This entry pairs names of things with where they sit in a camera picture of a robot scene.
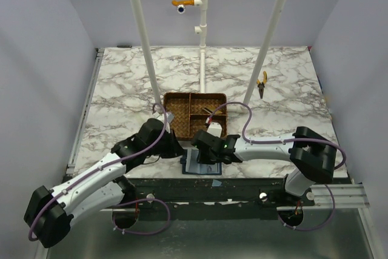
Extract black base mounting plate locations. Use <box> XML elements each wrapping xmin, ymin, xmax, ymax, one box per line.
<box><xmin>62</xmin><ymin>175</ymin><xmax>316</xmax><ymax>222</ymax></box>

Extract small blue white ball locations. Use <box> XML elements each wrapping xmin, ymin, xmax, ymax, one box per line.
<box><xmin>177</xmin><ymin>4</ymin><xmax>186</xmax><ymax>14</ymax></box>

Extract centre white pipe stand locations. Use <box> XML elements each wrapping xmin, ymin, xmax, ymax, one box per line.
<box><xmin>194</xmin><ymin>0</ymin><xmax>208</xmax><ymax>93</ymax></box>

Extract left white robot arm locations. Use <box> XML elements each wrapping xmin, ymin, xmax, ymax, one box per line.
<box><xmin>24</xmin><ymin>118</ymin><xmax>184</xmax><ymax>248</ymax></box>

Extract blue leather card holder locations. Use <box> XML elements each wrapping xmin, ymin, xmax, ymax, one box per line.
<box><xmin>180</xmin><ymin>148</ymin><xmax>222</xmax><ymax>175</ymax></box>

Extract orange hook peg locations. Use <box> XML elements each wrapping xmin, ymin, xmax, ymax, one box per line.
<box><xmin>172</xmin><ymin>0</ymin><xmax>195</xmax><ymax>7</ymax></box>

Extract right white slanted pipe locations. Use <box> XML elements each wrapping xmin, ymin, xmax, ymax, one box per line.
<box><xmin>243</xmin><ymin>0</ymin><xmax>287</xmax><ymax>105</ymax></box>

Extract yellow handled pliers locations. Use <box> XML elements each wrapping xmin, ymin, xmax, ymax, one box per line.
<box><xmin>256</xmin><ymin>71</ymin><xmax>267</xmax><ymax>99</ymax></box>

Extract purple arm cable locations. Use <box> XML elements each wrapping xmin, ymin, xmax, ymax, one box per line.
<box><xmin>205</xmin><ymin>101</ymin><xmax>347</xmax><ymax>170</ymax></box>
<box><xmin>28</xmin><ymin>103</ymin><xmax>170</xmax><ymax>241</ymax></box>

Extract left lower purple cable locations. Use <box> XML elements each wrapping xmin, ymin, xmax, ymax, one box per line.
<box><xmin>107</xmin><ymin>197</ymin><xmax>171</xmax><ymax>236</ymax></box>

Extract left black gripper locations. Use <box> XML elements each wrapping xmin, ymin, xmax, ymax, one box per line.
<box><xmin>147</xmin><ymin>129</ymin><xmax>186</xmax><ymax>160</ymax></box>

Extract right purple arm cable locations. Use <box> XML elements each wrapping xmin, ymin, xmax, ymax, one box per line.
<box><xmin>205</xmin><ymin>101</ymin><xmax>347</xmax><ymax>170</ymax></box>

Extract gold credit card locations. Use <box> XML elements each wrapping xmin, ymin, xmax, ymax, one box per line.
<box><xmin>202</xmin><ymin>107</ymin><xmax>222</xmax><ymax>115</ymax></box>

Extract left white slanted pipe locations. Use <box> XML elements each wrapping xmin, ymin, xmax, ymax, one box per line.
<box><xmin>130</xmin><ymin>0</ymin><xmax>161</xmax><ymax>104</ymax></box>

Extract woven brown divided tray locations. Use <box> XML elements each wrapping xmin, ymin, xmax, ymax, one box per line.
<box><xmin>163</xmin><ymin>92</ymin><xmax>227</xmax><ymax>141</ymax></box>

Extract white slanted pipe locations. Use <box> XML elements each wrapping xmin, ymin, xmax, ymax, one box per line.
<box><xmin>130</xmin><ymin>0</ymin><xmax>161</xmax><ymax>104</ymax></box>
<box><xmin>243</xmin><ymin>0</ymin><xmax>287</xmax><ymax>105</ymax></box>

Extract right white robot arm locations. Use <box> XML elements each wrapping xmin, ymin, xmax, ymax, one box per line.
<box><xmin>191</xmin><ymin>127</ymin><xmax>336</xmax><ymax>206</ymax></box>

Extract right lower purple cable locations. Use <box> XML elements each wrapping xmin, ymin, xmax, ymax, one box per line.
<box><xmin>281</xmin><ymin>184</ymin><xmax>336</xmax><ymax>232</ymax></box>

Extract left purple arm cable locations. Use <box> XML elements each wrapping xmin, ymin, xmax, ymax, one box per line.
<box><xmin>28</xmin><ymin>103</ymin><xmax>170</xmax><ymax>241</ymax></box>

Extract aluminium rail frame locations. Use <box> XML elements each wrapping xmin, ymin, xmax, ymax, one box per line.
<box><xmin>45</xmin><ymin>48</ymin><xmax>370</xmax><ymax>211</ymax></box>

